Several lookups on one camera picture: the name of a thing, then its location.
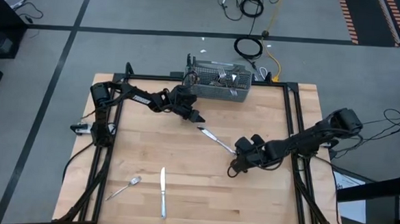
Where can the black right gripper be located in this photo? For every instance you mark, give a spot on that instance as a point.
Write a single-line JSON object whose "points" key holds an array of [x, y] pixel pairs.
{"points": [[249, 152]]}

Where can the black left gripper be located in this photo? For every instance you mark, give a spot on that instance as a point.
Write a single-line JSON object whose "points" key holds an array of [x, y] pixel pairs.
{"points": [[183, 102]]}

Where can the silver table knife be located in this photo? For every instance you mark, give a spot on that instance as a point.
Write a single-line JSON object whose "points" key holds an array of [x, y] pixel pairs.
{"points": [[162, 192], [189, 65], [212, 136]]}

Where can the silver fork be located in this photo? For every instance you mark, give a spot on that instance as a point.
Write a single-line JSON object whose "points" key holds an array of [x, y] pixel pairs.
{"points": [[233, 92], [135, 180], [234, 77], [221, 72]]}

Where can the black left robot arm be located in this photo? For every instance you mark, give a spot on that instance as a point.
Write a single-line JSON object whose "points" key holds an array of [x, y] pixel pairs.
{"points": [[139, 96]]}

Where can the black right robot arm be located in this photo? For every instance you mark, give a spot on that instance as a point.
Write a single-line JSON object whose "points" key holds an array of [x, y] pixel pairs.
{"points": [[308, 138]]}

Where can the grey mesh cutlery basket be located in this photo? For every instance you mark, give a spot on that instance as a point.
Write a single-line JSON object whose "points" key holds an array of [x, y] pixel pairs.
{"points": [[214, 94]]}

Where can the white paper sheet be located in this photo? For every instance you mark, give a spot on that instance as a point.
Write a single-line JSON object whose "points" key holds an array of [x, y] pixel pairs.
{"points": [[352, 209]]}

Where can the black desk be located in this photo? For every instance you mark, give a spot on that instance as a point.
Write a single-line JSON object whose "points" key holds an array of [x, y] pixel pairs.
{"points": [[371, 189]]}

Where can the black mat orange stripes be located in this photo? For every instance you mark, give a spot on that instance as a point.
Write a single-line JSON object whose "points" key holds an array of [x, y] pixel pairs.
{"points": [[366, 18]]}

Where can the black cabinet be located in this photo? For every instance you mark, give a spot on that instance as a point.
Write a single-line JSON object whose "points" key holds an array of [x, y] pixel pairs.
{"points": [[2, 33]]}

